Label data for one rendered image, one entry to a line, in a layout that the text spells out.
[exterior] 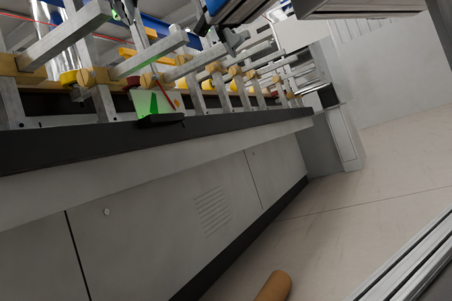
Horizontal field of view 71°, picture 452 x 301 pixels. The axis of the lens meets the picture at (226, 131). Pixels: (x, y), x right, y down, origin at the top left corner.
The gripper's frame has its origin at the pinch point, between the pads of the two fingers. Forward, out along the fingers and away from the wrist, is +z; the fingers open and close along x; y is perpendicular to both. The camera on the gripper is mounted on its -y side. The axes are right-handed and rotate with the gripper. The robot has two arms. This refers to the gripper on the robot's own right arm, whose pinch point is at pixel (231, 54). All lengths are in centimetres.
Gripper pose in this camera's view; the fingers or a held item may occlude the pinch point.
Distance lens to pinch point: 104.1
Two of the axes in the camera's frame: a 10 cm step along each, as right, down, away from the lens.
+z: 3.3, 9.4, -0.8
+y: 8.3, -3.3, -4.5
